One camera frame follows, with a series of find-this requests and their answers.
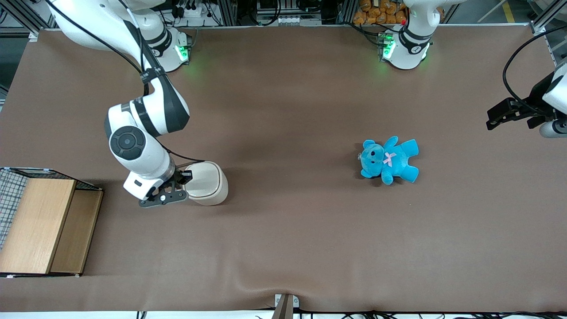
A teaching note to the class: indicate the orange plush toys pile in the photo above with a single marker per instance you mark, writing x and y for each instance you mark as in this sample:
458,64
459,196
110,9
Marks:
378,11

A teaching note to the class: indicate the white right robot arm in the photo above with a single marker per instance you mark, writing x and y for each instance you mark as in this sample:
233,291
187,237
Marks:
137,146

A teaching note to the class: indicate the blue teddy bear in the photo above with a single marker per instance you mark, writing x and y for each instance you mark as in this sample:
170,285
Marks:
394,159

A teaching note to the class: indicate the aluminium frame profile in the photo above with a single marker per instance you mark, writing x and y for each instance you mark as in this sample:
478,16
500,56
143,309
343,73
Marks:
547,17
22,15

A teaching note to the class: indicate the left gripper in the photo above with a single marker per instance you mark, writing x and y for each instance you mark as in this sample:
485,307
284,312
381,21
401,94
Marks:
534,101

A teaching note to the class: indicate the brown table cloth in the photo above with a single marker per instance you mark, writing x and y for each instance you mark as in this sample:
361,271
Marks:
283,110

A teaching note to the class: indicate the white trash can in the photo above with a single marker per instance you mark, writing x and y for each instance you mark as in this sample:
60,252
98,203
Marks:
208,184

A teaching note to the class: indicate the brown wooden shelf board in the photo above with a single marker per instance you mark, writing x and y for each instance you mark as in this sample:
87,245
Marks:
75,230

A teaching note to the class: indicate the white power strip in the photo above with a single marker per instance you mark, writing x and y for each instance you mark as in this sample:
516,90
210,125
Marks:
195,11

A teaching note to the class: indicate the wooden shelf rack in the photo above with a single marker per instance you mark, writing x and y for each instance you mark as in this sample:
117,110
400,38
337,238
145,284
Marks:
11,190

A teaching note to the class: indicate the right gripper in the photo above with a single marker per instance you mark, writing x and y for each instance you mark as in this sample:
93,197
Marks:
179,177

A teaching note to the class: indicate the electronics control box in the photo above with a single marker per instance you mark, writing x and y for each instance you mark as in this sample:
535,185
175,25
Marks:
288,11

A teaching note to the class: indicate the light wooden shelf board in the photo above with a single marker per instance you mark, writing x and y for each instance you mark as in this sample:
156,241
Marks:
35,226

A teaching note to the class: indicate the grey camera stand post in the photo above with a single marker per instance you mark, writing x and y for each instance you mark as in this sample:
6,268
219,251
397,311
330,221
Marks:
285,306

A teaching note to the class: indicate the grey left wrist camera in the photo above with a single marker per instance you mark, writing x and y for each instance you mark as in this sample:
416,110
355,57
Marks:
553,129

